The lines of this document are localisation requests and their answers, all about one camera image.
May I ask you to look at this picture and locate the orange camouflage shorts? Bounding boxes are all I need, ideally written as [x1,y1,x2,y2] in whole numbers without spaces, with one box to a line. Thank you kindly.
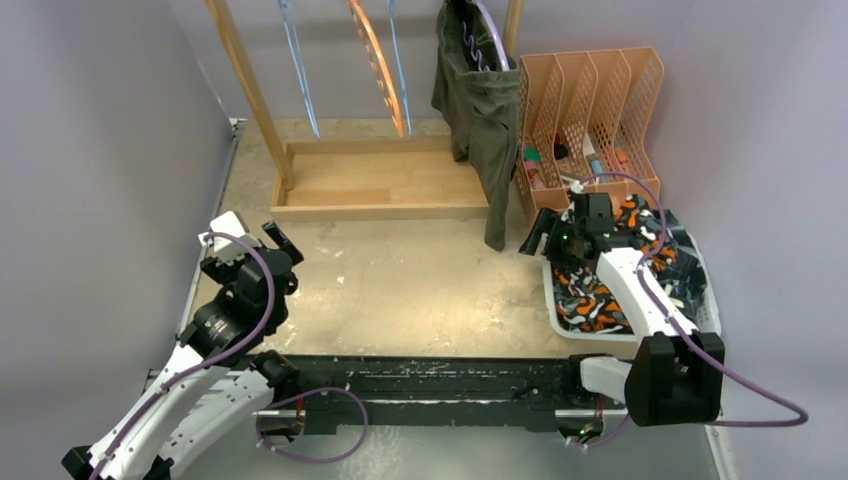
[551,194,684,335]

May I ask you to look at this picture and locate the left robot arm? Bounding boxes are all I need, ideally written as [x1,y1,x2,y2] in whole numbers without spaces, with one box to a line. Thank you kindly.
[62,211,304,479]

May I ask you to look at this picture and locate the white blue marker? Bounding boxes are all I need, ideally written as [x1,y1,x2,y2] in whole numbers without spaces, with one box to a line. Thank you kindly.
[557,133,604,184]

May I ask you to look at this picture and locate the orange file organizer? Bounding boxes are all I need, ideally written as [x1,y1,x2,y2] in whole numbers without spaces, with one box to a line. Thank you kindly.
[516,47,665,221]

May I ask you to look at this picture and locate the white plastic basket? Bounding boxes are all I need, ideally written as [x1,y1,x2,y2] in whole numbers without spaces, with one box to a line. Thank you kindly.
[541,232,722,343]

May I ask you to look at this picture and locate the olive green shorts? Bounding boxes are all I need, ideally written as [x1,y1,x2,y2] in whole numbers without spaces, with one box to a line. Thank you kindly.
[431,1,520,251]

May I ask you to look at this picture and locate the green pink small item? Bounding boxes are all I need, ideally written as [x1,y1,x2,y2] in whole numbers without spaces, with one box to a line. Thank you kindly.
[522,146,546,190]

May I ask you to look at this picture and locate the wooden clothes rack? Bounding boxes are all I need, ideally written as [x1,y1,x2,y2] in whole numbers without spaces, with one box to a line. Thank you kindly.
[207,1,489,222]

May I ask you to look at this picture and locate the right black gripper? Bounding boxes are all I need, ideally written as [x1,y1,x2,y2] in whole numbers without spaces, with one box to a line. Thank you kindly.
[517,208,585,274]

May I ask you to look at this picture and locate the lavender wavy hanger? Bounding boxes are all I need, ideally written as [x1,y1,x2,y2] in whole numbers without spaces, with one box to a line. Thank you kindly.
[456,0,510,72]

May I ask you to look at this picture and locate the dark shark print shorts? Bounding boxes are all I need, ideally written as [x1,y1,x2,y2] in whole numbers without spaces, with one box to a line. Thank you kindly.
[652,209,708,323]

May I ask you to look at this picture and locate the orange hanger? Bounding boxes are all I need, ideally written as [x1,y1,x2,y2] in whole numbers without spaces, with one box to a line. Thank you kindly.
[346,0,407,138]

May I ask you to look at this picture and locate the light blue wire hanger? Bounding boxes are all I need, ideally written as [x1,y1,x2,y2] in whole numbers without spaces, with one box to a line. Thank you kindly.
[276,0,321,140]

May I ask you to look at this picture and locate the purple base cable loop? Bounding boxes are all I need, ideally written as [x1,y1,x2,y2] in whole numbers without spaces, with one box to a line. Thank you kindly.
[255,386,370,464]

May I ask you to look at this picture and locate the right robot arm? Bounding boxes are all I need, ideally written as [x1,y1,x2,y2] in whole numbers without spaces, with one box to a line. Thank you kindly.
[519,193,725,426]

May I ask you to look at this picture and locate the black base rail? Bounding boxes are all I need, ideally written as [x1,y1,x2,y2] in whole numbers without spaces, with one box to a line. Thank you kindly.
[253,355,627,435]

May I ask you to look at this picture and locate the black red small item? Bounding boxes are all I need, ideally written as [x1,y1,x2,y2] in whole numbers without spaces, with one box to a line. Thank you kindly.
[552,133,570,161]

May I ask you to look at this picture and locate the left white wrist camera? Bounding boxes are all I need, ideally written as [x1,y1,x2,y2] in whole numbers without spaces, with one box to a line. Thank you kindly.
[198,210,261,265]

